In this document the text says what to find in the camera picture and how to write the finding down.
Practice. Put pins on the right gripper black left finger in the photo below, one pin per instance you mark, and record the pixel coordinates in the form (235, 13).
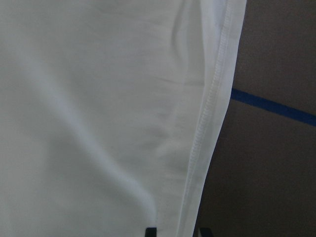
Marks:
(151, 232)

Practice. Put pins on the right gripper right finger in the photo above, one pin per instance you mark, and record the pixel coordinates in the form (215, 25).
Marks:
(204, 232)

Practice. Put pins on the cream cat print t-shirt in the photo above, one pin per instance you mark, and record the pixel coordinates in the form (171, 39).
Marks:
(110, 111)

